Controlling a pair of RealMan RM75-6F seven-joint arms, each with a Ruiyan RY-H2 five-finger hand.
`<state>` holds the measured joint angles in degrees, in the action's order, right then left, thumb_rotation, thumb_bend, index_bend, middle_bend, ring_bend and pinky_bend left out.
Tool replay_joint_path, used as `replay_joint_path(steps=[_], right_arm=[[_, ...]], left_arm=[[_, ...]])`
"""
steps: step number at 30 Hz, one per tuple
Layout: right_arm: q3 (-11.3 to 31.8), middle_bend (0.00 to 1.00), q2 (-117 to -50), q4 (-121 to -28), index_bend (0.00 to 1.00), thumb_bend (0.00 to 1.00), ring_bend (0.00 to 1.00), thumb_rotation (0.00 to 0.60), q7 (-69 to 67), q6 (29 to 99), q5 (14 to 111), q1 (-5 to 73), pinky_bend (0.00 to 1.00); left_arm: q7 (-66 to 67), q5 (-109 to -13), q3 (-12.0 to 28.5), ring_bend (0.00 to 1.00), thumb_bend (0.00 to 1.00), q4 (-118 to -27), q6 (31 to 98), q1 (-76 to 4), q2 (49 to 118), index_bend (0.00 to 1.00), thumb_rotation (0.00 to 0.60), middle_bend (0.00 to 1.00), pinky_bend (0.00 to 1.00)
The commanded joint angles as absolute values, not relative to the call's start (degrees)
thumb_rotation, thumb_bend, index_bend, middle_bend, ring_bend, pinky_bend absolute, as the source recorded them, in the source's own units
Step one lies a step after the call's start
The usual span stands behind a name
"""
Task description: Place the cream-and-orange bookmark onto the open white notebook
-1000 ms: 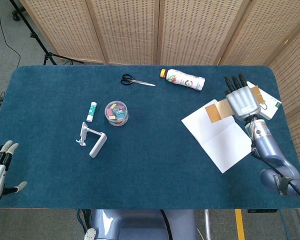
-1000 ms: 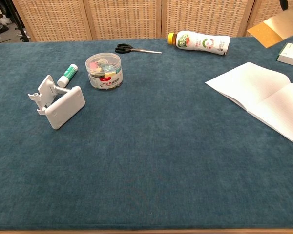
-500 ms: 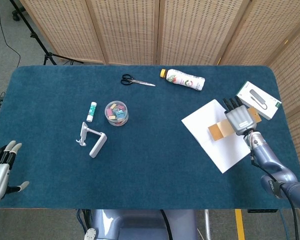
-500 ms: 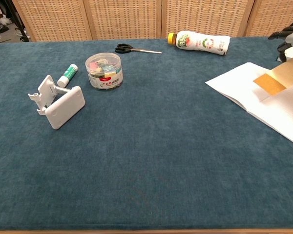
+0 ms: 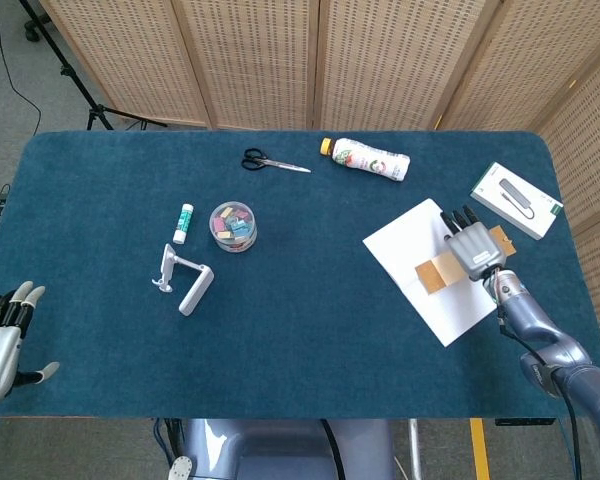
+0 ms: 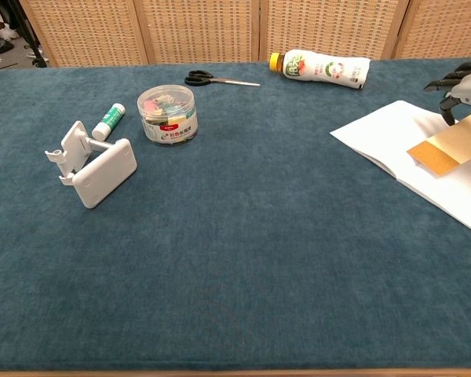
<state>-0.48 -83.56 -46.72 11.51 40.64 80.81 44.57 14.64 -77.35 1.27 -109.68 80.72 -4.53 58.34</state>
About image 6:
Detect black handled scissors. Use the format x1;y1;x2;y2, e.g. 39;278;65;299
184;69;261;87

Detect rattan and wood folding screen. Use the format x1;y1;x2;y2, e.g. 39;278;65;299
19;0;471;68

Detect white bottle with yellow cap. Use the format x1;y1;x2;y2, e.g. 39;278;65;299
268;49;372;90

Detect black tripod stand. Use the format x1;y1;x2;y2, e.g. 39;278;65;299
7;0;49;68

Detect white folding phone stand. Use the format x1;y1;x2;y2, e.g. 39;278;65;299
44;120;138;210

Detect blue table cloth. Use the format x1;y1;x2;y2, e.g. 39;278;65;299
0;57;471;372

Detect green and white glue stick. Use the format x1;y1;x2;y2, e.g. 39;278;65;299
91;103;126;141

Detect clear tub of binder clips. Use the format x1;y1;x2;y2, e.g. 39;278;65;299
137;84;199;145

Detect open white notebook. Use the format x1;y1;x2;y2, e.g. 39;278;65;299
329;100;471;240

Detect orange and cream bookmark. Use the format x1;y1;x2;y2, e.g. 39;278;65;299
406;108;471;178

